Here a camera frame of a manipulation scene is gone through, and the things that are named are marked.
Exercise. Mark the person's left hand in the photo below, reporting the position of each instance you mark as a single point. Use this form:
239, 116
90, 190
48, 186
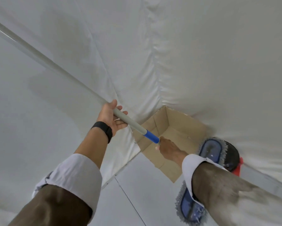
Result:
106, 115

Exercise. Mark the person's right fingers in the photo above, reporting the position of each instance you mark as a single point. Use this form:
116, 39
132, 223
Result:
160, 143

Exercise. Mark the person's left forearm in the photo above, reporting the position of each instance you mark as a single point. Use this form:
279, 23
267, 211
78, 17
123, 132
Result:
84, 167

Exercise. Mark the white fabric sheet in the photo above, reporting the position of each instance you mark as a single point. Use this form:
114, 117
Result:
190, 56

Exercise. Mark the person's right hand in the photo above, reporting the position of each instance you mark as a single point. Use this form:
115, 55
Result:
170, 149

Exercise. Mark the person's right forearm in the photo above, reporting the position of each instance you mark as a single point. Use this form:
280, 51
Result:
214, 185

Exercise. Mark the red plastic piece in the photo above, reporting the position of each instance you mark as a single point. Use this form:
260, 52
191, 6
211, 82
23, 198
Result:
238, 168

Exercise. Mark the person's left thumb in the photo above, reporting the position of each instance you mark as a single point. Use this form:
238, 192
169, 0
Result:
112, 103

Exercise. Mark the open cardboard box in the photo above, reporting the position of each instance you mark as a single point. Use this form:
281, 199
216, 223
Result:
176, 129

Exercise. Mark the grey pole with blue section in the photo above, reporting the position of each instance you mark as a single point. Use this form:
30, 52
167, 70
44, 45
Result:
61, 72

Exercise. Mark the blue mop head grey fringe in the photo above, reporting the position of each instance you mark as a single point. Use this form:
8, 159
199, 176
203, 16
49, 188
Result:
211, 148

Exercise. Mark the grey metal rail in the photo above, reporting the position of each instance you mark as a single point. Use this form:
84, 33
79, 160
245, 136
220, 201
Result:
263, 177

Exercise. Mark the black wrist band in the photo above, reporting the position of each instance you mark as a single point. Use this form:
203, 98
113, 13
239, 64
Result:
104, 128

